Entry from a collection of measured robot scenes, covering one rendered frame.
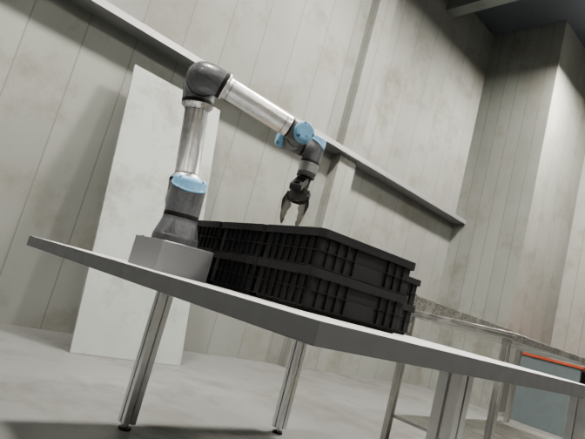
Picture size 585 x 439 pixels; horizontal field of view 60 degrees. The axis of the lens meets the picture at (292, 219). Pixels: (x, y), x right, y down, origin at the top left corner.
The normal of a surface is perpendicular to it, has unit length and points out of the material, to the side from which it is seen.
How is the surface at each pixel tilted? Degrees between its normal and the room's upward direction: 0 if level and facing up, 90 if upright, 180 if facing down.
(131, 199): 76
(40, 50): 90
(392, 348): 90
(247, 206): 90
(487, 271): 90
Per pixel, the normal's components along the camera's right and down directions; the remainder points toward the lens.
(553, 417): -0.70, -0.29
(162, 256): 0.67, 0.06
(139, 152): 0.71, -0.17
